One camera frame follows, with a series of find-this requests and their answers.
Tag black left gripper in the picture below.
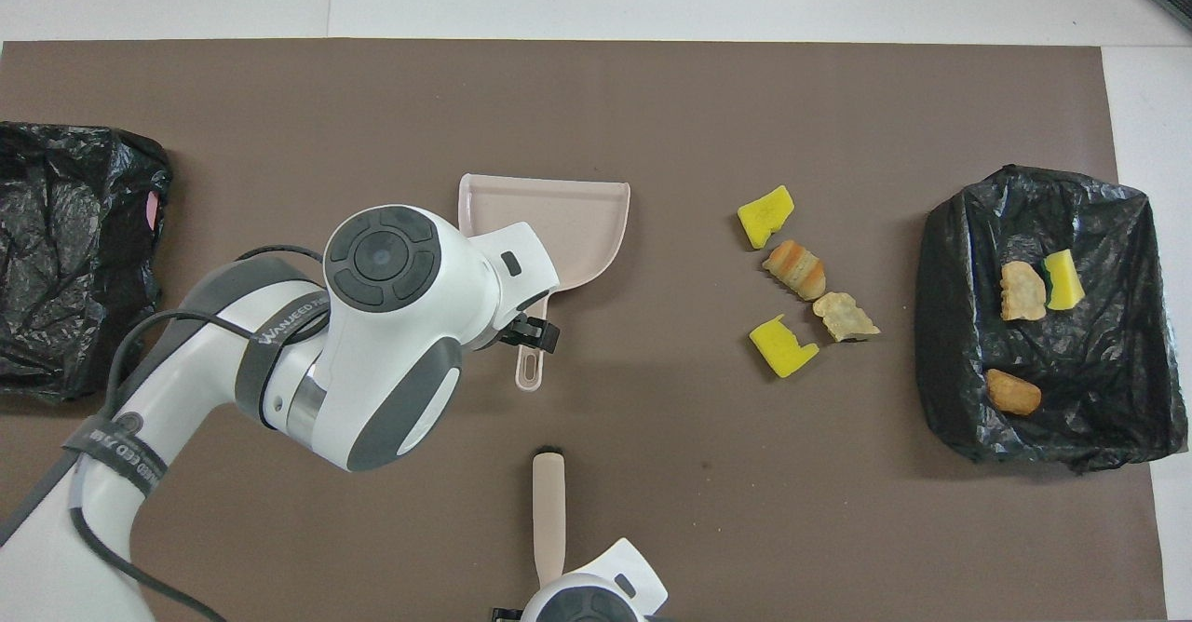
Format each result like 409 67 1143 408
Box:
496 314 561 355

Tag beige hand brush black bristles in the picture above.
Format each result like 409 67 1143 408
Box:
531 445 567 590

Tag beige plastic dustpan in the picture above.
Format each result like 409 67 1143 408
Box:
457 173 631 392

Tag yellow notched sponge chunk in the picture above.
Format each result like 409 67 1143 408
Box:
749 314 820 379

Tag orange striped croissant piece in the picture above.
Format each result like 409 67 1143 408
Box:
762 239 827 302

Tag pale green-edged food piece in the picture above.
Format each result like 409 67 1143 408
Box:
812 291 881 343

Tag brown bread nugget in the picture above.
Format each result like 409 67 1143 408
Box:
985 368 1043 417

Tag pale tan food piece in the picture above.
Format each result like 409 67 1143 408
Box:
999 260 1048 322

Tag small yellow sponge wedge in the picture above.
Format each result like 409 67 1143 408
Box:
1043 249 1088 312

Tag black bag-lined bin pink spot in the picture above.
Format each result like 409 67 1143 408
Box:
0 121 174 404

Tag black bag-lined trash bin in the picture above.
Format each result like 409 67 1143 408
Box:
914 165 1176 474

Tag brown table mat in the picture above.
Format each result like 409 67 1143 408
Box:
0 39 1167 622

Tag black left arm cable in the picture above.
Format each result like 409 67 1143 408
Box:
0 245 327 622

